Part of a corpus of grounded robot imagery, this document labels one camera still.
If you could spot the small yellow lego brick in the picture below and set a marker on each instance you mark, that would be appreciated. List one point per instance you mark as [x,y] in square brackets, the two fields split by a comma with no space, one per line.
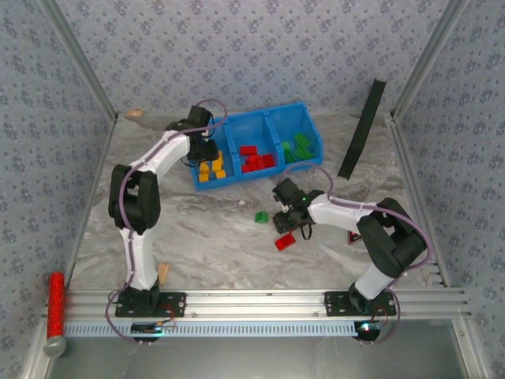
[205,168]

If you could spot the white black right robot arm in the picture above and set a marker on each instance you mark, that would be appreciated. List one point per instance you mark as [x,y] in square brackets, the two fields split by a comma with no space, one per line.
[339,213]

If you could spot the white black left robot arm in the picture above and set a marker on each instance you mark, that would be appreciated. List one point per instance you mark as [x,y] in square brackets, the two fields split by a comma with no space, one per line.
[138,252]

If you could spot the small green lego brick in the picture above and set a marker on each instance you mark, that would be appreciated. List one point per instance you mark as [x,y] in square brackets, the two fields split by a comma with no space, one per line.
[261,217]

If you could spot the red triangle warning sign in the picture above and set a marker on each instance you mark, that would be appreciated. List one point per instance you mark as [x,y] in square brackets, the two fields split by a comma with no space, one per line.
[353,240]

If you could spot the small wooden block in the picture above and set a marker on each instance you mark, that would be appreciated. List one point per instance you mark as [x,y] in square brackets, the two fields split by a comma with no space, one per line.
[164,272]
[135,113]

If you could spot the long black strip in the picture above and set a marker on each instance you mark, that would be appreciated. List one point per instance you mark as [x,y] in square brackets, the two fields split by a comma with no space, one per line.
[363,126]

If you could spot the small controller circuit board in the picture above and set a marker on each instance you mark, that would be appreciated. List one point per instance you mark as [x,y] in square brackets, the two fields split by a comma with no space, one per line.
[367,329]
[148,328]

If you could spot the red glitter cylinder grey end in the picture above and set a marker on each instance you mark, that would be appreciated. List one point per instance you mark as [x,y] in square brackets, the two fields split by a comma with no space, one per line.
[56,308]

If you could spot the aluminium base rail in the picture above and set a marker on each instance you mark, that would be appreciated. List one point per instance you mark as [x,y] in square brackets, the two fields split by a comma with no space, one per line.
[256,302]

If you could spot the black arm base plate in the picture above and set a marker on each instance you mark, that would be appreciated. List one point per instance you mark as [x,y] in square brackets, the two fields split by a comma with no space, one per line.
[177,304]
[335,302]

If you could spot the aluminium side rail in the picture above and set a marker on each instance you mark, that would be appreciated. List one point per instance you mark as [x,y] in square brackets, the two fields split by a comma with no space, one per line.
[403,158]
[103,158]

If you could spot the aluminium frame post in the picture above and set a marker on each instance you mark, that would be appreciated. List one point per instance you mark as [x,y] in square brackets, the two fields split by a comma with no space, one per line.
[428,55]
[81,55]

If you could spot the aluminium frame leg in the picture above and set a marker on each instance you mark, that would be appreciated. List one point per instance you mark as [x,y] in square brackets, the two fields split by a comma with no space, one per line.
[37,355]
[473,355]

